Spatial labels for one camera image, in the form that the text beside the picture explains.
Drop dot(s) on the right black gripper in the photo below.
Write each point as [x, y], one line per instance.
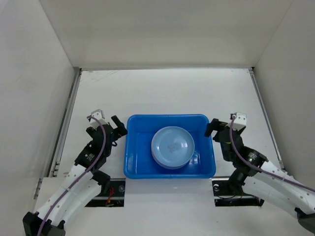
[220, 129]

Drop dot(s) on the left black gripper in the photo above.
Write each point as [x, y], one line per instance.
[120, 130]

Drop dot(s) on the blue plate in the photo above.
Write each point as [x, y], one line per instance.
[172, 141]

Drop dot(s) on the pink plate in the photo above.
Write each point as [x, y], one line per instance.
[172, 162]

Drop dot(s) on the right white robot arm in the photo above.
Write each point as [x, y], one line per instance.
[256, 175]

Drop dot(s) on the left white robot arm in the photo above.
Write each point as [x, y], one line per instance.
[84, 181]

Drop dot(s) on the blue plastic bin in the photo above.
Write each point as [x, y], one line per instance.
[139, 162]

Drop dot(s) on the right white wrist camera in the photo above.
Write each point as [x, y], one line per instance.
[238, 121]

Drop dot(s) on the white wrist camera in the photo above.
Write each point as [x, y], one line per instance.
[238, 121]
[96, 119]

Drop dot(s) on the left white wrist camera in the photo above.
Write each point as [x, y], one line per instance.
[96, 119]

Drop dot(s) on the right aluminium rail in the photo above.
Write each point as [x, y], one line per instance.
[280, 161]

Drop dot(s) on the aluminium rail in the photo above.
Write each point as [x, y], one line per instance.
[280, 161]
[54, 162]

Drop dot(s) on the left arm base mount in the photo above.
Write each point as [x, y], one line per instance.
[112, 194]

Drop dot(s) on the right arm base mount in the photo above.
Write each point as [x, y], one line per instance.
[228, 195]

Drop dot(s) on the left aluminium rail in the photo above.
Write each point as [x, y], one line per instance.
[54, 162]

